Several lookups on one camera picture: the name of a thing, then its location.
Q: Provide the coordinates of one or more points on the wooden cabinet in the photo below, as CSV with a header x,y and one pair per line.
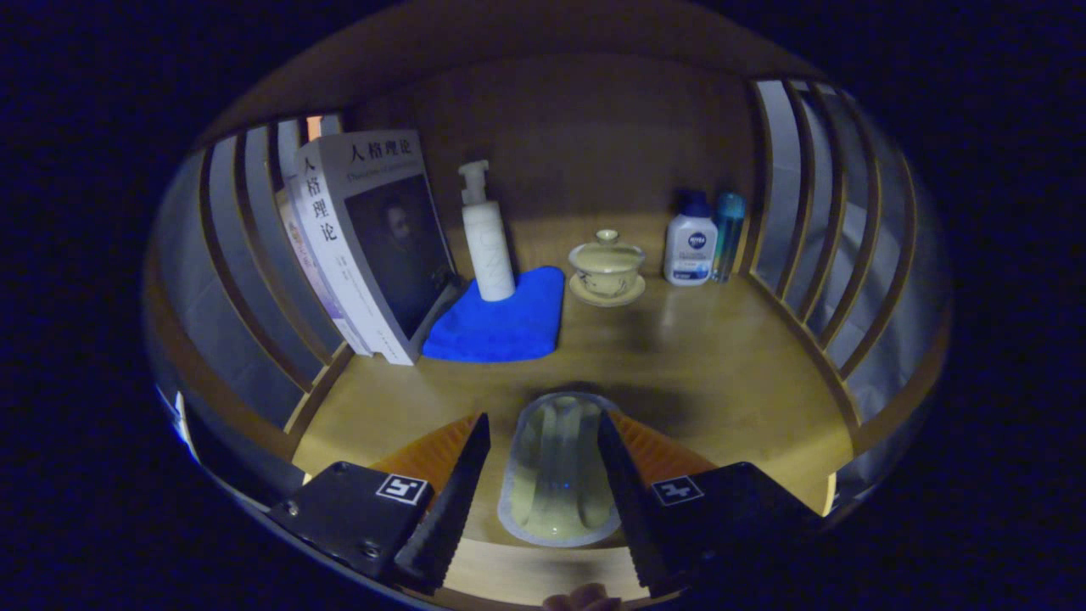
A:
x,y
577,127

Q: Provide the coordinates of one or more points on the white pump bottle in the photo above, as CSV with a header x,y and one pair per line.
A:
x,y
490,255

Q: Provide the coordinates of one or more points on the teal slim bottle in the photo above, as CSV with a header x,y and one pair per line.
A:
x,y
730,238

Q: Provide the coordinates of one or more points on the cream saucer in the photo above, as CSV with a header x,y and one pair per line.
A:
x,y
629,298

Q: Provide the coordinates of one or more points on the pale floral spine book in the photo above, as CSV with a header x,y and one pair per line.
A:
x,y
295,242

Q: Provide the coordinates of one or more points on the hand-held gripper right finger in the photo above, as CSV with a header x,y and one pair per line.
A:
x,y
628,501

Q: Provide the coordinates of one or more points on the blue folded cloth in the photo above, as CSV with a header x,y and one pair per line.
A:
x,y
501,331

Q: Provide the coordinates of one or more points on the white book with portrait cover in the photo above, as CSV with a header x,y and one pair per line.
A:
x,y
390,246

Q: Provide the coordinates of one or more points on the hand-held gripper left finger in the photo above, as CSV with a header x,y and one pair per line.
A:
x,y
458,501

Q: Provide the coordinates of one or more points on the white lotion bottle blue cap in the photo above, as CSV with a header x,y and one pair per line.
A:
x,y
689,250

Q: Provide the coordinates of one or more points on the cream lidded tea cup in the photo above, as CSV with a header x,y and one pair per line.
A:
x,y
607,263

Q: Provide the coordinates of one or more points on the wooden countertop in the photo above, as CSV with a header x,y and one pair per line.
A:
x,y
704,365

